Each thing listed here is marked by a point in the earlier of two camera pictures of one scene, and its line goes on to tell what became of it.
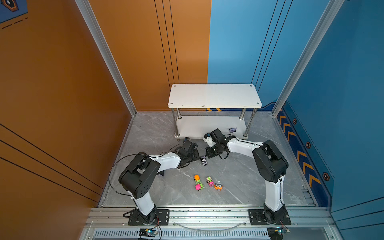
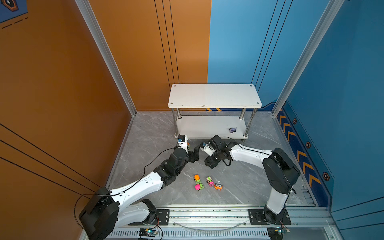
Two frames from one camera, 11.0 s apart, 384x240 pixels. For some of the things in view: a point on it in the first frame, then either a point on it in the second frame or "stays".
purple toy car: (232, 130) stays
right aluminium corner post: (332, 11) stays
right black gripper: (209, 154) to (209, 162)
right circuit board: (277, 233) stays
